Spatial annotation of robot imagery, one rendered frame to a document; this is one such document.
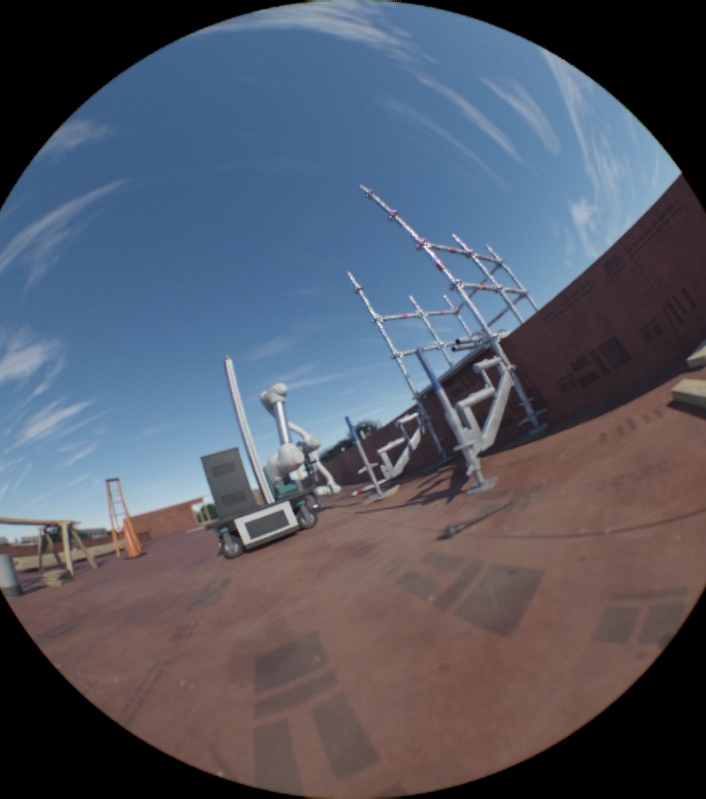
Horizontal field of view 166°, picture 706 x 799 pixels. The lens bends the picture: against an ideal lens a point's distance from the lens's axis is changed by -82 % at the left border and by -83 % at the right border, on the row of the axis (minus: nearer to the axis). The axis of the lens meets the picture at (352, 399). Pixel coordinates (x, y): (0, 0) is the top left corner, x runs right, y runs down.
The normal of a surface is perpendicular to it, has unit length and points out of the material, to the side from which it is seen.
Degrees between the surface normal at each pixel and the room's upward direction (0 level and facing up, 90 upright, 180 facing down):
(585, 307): 90
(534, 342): 90
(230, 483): 90
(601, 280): 90
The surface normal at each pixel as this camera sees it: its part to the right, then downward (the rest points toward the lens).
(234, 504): 0.42, -0.41
